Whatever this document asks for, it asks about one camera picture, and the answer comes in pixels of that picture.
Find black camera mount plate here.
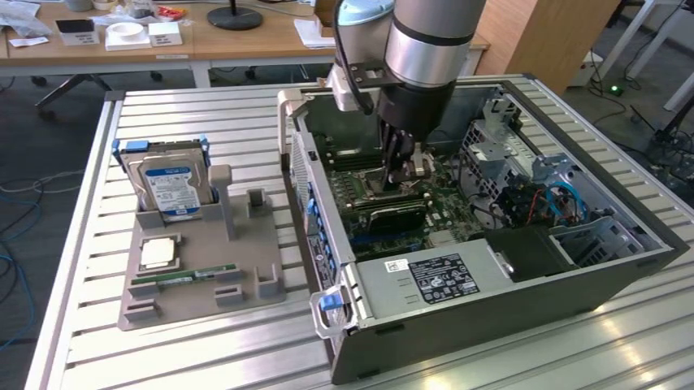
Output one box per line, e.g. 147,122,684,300
346,59,406,89

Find crumpled plastic bag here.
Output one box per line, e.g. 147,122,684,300
0,0,55,40

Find hard disk with blue caddy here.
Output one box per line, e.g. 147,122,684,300
111,136,213,215

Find black chair base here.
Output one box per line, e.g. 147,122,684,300
33,71,167,122

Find blue expansion slot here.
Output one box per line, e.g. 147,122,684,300
349,232,409,246

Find CPU socket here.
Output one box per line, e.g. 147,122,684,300
358,168,388,200

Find green RAM stick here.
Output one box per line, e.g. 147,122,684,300
131,264,239,285

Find wooden cabinet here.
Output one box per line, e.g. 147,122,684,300
477,0,622,94

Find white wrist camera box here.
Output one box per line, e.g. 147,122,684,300
329,67,376,113

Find red wire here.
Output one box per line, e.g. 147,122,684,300
532,189,548,223

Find white tape roll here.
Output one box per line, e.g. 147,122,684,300
107,22,143,41

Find black round lamp base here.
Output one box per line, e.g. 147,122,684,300
206,0,266,32

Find brown cardboard box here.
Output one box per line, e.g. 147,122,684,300
314,0,338,29

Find silver disk bay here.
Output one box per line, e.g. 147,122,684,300
548,214,664,271

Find white flat box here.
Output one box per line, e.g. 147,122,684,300
105,32,154,53

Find hard disk with blue label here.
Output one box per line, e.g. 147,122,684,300
135,156,218,224

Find low profile graphics card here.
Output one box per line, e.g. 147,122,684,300
368,202,429,236

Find blue floor cable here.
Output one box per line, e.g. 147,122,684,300
0,190,45,349

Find silver CPU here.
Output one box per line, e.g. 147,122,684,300
139,238,178,269

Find dark grey PC case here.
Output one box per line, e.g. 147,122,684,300
275,72,692,386

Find black plastic shroud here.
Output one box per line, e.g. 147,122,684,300
485,225,580,284

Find wooden desk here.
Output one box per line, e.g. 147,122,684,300
0,0,493,89

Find green motherboard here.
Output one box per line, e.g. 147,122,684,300
313,136,493,263

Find white cube box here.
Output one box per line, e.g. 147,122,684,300
147,20,183,49

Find silver chipset heatsink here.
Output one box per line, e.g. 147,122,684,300
428,232,462,249

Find blue wire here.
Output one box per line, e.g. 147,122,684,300
544,181,592,223

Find grey printed parts rack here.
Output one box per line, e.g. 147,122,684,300
117,164,289,332

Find white floor cable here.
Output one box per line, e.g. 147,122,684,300
0,168,85,195

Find white paper stack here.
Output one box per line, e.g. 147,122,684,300
293,18,340,50

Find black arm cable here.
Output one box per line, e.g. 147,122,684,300
333,0,376,116

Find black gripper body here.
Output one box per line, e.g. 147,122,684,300
378,83,458,141

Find white box with black top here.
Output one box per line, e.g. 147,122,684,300
55,19,102,46

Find perforated metal disk bay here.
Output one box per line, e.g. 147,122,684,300
460,118,544,204

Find grey power supply unit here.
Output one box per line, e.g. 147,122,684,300
338,238,514,320

